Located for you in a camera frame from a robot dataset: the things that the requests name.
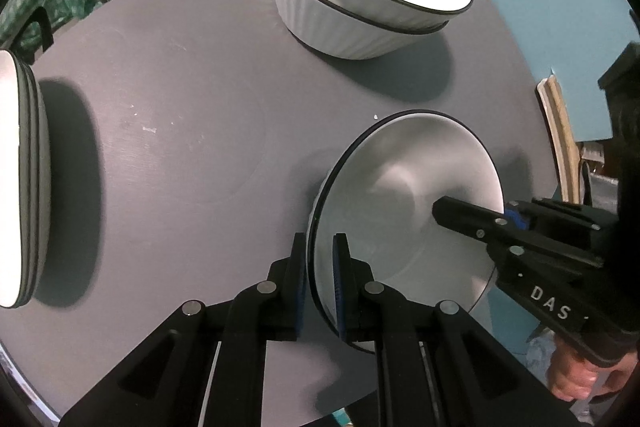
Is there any stack of white plates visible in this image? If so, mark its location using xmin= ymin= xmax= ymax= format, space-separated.
xmin=20 ymin=62 xmax=52 ymax=293

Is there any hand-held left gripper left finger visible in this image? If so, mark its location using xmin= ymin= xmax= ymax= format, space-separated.
xmin=59 ymin=232 xmax=308 ymax=427

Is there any small white plate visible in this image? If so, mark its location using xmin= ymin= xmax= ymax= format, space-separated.
xmin=0 ymin=49 xmax=26 ymax=308
xmin=15 ymin=57 xmax=41 ymax=298

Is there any person's right hand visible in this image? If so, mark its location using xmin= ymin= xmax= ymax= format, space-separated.
xmin=550 ymin=336 xmax=633 ymax=403

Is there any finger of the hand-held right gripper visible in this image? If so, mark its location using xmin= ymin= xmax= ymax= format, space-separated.
xmin=431 ymin=195 xmax=532 ymax=254
xmin=504 ymin=198 xmax=606 ymax=268

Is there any green checkered tablecloth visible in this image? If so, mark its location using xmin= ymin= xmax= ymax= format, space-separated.
xmin=0 ymin=0 xmax=98 ymax=52

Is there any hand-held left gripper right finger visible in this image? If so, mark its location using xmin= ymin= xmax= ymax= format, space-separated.
xmin=331 ymin=233 xmax=583 ymax=427

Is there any dark block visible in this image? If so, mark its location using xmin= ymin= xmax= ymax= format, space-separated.
xmin=598 ymin=42 xmax=640 ymax=142

